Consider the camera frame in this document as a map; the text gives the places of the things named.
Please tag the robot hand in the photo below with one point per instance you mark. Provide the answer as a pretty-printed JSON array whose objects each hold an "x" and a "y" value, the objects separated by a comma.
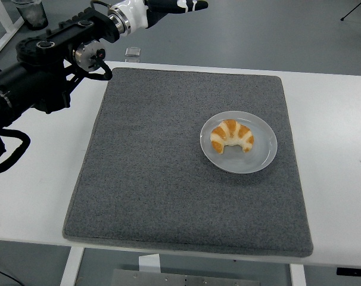
[{"x": 137, "y": 13}]

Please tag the orange and white croissant bread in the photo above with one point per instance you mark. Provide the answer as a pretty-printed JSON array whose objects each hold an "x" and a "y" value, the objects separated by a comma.
[{"x": 232, "y": 135}]

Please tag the grey round plate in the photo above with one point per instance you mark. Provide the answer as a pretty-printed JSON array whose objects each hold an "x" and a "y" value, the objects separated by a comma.
[{"x": 258, "y": 158}]

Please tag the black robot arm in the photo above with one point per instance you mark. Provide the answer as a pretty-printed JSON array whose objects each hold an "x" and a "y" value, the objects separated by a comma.
[{"x": 34, "y": 74}]

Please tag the metal floor socket cover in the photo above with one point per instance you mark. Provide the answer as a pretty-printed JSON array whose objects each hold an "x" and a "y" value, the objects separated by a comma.
[{"x": 133, "y": 52}]

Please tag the black mesh waste bin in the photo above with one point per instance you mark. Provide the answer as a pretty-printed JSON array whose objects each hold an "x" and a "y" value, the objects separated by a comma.
[{"x": 34, "y": 18}]

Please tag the grey felt mat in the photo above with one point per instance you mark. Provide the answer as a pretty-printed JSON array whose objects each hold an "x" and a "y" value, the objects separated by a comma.
[{"x": 153, "y": 193}]

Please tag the black tripod leg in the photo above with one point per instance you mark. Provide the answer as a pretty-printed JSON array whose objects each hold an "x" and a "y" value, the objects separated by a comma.
[{"x": 354, "y": 9}]

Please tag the white table leg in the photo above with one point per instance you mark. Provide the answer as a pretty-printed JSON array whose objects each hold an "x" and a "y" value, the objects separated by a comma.
[
  {"x": 298, "y": 275},
  {"x": 71, "y": 268}
]

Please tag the black table control panel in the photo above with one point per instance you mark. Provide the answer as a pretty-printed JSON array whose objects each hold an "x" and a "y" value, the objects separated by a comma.
[{"x": 353, "y": 271}]

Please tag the white desk frame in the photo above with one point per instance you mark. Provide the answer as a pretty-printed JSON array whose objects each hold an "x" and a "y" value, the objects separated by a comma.
[{"x": 6, "y": 29}]

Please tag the white table bracket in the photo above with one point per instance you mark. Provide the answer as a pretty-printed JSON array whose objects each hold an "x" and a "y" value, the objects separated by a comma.
[{"x": 149, "y": 263}]

